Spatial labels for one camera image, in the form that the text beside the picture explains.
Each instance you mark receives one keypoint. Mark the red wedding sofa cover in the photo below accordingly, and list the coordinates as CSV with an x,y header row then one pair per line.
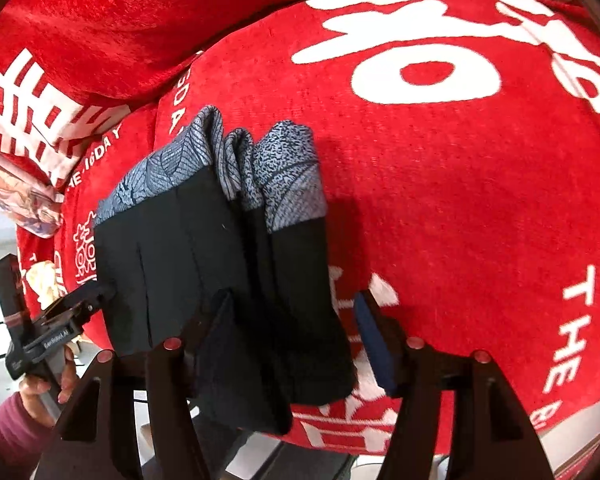
x,y
459,145

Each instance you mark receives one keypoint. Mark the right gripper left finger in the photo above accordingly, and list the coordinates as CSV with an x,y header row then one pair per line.
x,y
95,437

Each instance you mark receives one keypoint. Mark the person's left hand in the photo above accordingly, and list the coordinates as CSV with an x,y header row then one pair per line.
x,y
32,387

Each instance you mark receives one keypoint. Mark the black pants blue trim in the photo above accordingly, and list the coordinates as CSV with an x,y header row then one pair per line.
x,y
223,230

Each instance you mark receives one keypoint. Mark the yellow plush toy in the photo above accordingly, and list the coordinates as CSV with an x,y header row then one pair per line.
x,y
45,280

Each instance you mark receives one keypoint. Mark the printed picture pillow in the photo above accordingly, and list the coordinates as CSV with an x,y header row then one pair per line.
x,y
29,202

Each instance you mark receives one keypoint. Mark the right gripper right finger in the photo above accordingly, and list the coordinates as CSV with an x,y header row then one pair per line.
x,y
491,434

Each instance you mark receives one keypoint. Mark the pink sleeve forearm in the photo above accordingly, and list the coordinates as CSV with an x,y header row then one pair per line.
x,y
22,440

